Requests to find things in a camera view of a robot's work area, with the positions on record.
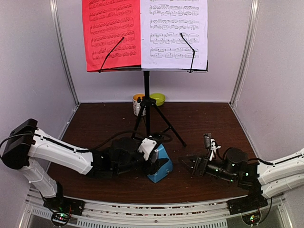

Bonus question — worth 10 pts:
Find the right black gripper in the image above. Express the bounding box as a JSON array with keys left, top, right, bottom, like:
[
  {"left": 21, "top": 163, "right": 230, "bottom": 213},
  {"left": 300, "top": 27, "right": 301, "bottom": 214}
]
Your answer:
[{"left": 179, "top": 153, "right": 237, "bottom": 183}]

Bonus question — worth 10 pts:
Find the blue metronome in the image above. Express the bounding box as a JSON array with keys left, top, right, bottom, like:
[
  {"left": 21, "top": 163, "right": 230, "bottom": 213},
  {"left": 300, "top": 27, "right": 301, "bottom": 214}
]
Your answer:
[{"left": 147, "top": 144, "right": 173, "bottom": 183}]

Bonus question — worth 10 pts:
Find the black music stand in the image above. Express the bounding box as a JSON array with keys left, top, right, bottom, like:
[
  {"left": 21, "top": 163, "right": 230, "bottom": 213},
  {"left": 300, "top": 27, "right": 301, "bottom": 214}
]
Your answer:
[{"left": 98, "top": 33, "right": 198, "bottom": 147}]

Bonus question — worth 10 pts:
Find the white sheet music paper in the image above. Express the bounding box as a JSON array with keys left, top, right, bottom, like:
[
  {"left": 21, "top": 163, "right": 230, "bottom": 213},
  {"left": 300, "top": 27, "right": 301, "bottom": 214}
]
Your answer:
[{"left": 140, "top": 0, "right": 208, "bottom": 71}]

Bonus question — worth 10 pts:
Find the red sheet music paper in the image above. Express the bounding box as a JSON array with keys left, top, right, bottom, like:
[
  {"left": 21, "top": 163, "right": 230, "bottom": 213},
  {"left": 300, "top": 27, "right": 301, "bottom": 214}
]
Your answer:
[{"left": 82, "top": 0, "right": 141, "bottom": 72}]

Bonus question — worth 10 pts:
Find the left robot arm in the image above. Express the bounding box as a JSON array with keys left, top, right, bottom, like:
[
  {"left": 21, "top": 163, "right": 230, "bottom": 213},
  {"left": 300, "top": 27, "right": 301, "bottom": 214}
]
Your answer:
[{"left": 1, "top": 118, "right": 173, "bottom": 211}]

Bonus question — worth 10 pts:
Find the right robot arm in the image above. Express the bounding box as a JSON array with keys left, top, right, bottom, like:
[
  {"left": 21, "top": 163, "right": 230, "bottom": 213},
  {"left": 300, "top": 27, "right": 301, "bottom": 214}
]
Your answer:
[{"left": 179, "top": 148, "right": 304, "bottom": 210}]

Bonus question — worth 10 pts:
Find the white floral mug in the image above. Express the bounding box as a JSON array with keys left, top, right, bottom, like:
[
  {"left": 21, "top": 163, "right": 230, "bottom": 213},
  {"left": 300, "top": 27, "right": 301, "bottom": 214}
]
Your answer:
[{"left": 133, "top": 93, "right": 144, "bottom": 116}]

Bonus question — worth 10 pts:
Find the green bowl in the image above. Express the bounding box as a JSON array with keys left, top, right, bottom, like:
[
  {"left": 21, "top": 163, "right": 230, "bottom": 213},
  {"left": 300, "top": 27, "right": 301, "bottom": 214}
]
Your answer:
[{"left": 150, "top": 93, "right": 166, "bottom": 106}]

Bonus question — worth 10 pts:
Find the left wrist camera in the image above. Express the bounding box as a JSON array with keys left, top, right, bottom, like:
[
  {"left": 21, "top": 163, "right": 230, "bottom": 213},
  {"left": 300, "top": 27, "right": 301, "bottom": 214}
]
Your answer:
[{"left": 138, "top": 136, "right": 157, "bottom": 161}]

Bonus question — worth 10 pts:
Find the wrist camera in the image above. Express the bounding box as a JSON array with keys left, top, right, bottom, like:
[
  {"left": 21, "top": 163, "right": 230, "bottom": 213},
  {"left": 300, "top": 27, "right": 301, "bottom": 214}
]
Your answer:
[
  {"left": 138, "top": 136, "right": 157, "bottom": 161},
  {"left": 204, "top": 133, "right": 222, "bottom": 161}
]

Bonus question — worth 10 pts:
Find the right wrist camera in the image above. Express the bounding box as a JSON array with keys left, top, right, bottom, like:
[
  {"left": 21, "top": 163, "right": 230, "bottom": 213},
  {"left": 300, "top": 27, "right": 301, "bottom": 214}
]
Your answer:
[{"left": 204, "top": 133, "right": 222, "bottom": 161}]

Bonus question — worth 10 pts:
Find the front aluminium rail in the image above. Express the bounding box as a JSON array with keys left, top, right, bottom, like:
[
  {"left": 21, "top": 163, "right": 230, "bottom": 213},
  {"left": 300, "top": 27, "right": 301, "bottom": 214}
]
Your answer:
[{"left": 19, "top": 194, "right": 293, "bottom": 228}]

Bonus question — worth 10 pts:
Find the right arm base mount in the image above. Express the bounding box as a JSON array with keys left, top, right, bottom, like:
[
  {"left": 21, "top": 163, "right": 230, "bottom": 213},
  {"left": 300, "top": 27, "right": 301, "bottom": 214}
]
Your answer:
[{"left": 227, "top": 197, "right": 268, "bottom": 226}]

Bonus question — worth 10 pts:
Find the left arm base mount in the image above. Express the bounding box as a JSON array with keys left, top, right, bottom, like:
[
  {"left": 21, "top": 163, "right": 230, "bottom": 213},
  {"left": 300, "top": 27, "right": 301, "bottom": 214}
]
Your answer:
[{"left": 43, "top": 198, "right": 85, "bottom": 227}]

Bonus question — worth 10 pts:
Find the right aluminium frame post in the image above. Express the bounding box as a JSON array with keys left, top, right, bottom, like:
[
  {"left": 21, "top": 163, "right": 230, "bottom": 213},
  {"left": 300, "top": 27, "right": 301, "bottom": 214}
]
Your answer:
[{"left": 230, "top": 0, "right": 260, "bottom": 108}]

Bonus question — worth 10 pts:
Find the aluminium frame post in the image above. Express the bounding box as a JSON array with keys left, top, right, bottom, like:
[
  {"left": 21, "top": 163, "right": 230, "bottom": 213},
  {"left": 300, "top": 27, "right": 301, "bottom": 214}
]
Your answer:
[
  {"left": 50, "top": 0, "right": 80, "bottom": 106},
  {"left": 230, "top": 0, "right": 260, "bottom": 108}
]

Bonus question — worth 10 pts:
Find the left aluminium frame post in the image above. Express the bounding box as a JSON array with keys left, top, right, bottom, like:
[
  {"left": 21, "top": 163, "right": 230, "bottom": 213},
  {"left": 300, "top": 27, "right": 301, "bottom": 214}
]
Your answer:
[{"left": 50, "top": 0, "right": 80, "bottom": 106}]

